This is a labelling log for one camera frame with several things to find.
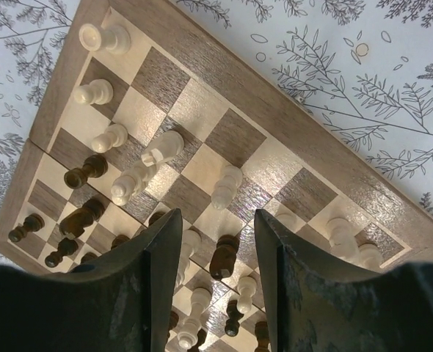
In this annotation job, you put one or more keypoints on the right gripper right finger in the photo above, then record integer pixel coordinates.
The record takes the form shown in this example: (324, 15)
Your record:
(315, 301)

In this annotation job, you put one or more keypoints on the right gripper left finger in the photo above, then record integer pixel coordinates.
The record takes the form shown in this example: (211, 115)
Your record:
(120, 301)

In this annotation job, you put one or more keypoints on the wooden chess board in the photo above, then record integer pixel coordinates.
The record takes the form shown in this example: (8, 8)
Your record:
(235, 160)

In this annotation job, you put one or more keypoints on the dark pawn chess piece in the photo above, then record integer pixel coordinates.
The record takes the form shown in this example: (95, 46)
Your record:
(94, 166)

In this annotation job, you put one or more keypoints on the light knight chess piece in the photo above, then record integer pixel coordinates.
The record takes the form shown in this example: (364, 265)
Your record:
(163, 149)

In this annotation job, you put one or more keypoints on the light pawn chess piece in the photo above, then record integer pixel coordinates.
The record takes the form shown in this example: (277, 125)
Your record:
(98, 91)

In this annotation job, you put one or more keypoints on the light rook chess piece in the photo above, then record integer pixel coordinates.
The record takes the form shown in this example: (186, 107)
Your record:
(115, 38)

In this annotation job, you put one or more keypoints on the floral table mat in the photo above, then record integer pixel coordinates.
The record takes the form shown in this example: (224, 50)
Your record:
(346, 110)

